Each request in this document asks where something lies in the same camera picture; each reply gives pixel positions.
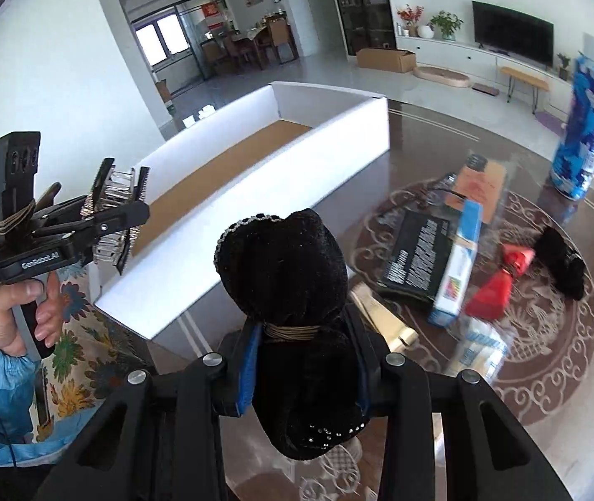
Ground white and blue packet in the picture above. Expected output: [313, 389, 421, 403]
[446, 316, 509, 382]

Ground red flowers in vase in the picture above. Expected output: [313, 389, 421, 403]
[397, 4, 426, 37]

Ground beige oval pet bed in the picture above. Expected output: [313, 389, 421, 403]
[413, 64, 472, 89]

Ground red foil packet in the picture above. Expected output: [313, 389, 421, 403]
[464, 243, 536, 320]

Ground person's floral clothing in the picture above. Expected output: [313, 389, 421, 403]
[30, 266, 138, 444]

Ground wooden dining chair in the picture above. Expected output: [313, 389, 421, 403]
[266, 17, 299, 66]

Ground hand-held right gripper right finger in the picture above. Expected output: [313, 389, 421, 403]
[349, 305, 572, 501]

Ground black velvet pouch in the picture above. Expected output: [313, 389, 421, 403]
[216, 209, 371, 463]
[534, 227, 587, 301]

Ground orange phone case package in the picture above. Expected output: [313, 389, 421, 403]
[443, 154, 509, 223]

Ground dark glass display cabinet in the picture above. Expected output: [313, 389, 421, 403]
[325, 0, 397, 57]

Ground black printed box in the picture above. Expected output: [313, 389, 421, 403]
[378, 209, 457, 306]

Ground wooden bench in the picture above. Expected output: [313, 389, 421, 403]
[500, 66, 549, 114]

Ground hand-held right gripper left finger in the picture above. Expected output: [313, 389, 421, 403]
[41, 324, 264, 501]

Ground black television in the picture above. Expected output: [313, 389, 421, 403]
[472, 1, 555, 68]

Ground blue and white box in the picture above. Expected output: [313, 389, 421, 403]
[427, 199, 484, 329]

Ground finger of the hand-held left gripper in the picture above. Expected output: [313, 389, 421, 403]
[33, 182, 91, 223]
[33, 202, 150, 241]

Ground person's left hand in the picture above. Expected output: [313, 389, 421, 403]
[0, 274, 63, 358]

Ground blue patterned spray can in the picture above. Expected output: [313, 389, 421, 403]
[550, 34, 594, 200]

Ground white television cabinet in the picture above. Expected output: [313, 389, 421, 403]
[396, 36, 574, 110]

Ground wooden dining table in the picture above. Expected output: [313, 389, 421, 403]
[200, 28, 298, 71]

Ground green potted plant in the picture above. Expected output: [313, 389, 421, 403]
[429, 10, 464, 41]

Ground black and clear hair clip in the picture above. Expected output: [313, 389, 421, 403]
[82, 158, 150, 275]

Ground brown cardboard box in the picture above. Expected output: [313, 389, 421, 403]
[356, 48, 417, 74]

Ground white cardboard box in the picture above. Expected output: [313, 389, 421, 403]
[88, 81, 391, 342]

